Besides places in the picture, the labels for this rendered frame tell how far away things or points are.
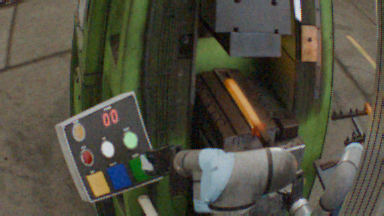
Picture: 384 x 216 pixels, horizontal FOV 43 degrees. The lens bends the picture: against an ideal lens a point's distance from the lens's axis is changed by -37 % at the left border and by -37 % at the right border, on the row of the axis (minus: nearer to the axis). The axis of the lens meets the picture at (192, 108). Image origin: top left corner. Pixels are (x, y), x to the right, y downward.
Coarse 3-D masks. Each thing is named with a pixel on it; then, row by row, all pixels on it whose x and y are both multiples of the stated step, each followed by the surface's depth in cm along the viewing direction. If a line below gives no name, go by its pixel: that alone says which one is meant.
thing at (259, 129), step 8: (232, 80) 266; (232, 88) 261; (240, 96) 256; (240, 104) 253; (248, 104) 252; (248, 112) 247; (256, 120) 243; (256, 128) 239; (264, 128) 238; (264, 136) 234; (264, 144) 234
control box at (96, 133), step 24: (120, 96) 216; (72, 120) 200; (96, 120) 207; (120, 120) 213; (72, 144) 199; (96, 144) 206; (120, 144) 212; (144, 144) 218; (72, 168) 202; (96, 168) 205; (120, 192) 209
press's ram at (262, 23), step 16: (208, 0) 218; (224, 0) 211; (240, 0) 213; (256, 0) 214; (272, 0) 216; (288, 0) 217; (208, 16) 221; (224, 16) 215; (240, 16) 216; (256, 16) 218; (272, 16) 219; (288, 16) 221; (224, 32) 218; (256, 32) 221; (272, 32) 223; (288, 32) 224
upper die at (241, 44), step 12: (204, 24) 244; (216, 36) 233; (228, 36) 221; (240, 36) 220; (252, 36) 222; (264, 36) 223; (276, 36) 224; (228, 48) 223; (240, 48) 223; (252, 48) 224; (264, 48) 225; (276, 48) 227
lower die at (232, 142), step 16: (208, 80) 268; (240, 80) 269; (224, 96) 259; (256, 96) 260; (208, 112) 252; (224, 112) 250; (240, 112) 250; (256, 112) 249; (224, 128) 243; (240, 128) 242; (272, 128) 243; (224, 144) 240; (240, 144) 242; (256, 144) 244
